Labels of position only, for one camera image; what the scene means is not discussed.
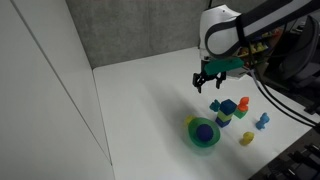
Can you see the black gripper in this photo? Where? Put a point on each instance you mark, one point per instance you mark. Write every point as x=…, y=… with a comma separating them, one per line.
x=208, y=76

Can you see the yellow microbe toy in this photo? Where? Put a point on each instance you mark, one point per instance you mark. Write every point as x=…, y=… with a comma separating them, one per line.
x=189, y=120

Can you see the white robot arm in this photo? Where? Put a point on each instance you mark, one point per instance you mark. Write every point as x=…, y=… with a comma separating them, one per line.
x=220, y=30

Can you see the teal animal toy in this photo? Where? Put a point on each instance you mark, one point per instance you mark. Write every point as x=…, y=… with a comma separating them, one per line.
x=215, y=105

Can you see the orange animal toy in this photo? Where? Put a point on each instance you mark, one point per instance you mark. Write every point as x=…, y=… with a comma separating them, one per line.
x=243, y=104

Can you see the green plastic bowl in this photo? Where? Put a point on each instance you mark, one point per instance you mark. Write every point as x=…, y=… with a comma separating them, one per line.
x=213, y=139

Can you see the light blue animal toy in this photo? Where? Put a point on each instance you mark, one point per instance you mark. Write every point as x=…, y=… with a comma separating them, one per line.
x=262, y=121

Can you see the yellow duck toy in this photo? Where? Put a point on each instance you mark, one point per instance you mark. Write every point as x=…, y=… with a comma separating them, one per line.
x=247, y=138

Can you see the wooden toy shelf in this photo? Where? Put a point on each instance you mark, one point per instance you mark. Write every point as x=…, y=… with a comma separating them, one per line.
x=263, y=45

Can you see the blue cube block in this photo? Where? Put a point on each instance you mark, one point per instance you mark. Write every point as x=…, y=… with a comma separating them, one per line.
x=228, y=106

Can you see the gray metal mounting plate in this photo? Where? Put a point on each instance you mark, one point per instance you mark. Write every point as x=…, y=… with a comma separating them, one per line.
x=238, y=75

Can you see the lime green block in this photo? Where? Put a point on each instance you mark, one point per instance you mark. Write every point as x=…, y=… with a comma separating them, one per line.
x=222, y=116

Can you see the dark blue base block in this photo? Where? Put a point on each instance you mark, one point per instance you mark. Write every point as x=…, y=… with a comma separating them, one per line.
x=221, y=122

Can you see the green cube block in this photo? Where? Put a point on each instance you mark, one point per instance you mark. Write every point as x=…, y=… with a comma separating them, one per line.
x=240, y=114

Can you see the black vertical pole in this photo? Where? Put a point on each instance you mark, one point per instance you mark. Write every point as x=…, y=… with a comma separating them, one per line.
x=210, y=3

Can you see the black equipment stand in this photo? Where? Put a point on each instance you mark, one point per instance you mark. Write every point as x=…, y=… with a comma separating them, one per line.
x=296, y=66

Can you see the black tripod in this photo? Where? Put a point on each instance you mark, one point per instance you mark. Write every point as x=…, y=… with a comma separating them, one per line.
x=296, y=163

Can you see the teal camera mount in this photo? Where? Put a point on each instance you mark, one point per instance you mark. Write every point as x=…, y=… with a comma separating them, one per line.
x=223, y=65

